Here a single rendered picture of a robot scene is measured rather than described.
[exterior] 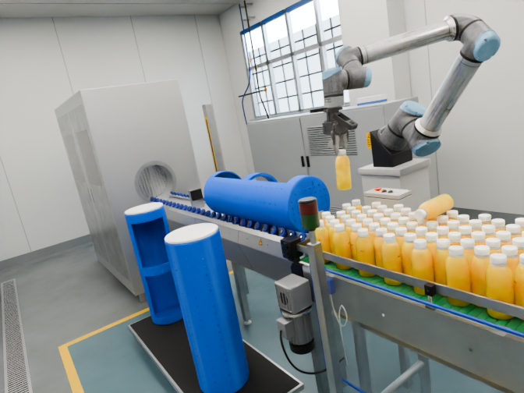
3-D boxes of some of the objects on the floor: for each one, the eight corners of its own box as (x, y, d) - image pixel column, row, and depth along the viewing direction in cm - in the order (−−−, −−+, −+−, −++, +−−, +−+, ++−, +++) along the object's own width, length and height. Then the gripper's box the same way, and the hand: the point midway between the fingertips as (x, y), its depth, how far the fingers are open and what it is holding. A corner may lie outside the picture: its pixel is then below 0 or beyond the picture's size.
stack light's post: (351, 484, 160) (313, 239, 136) (359, 491, 157) (321, 242, 133) (345, 491, 158) (306, 243, 134) (352, 498, 155) (313, 246, 131)
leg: (249, 320, 301) (234, 246, 288) (253, 323, 297) (238, 247, 283) (242, 323, 298) (227, 249, 285) (246, 326, 294) (231, 250, 280)
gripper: (334, 107, 179) (338, 152, 183) (317, 109, 172) (321, 156, 177) (348, 105, 172) (352, 153, 176) (331, 107, 165) (335, 157, 170)
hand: (341, 151), depth 174 cm, fingers closed on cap, 4 cm apart
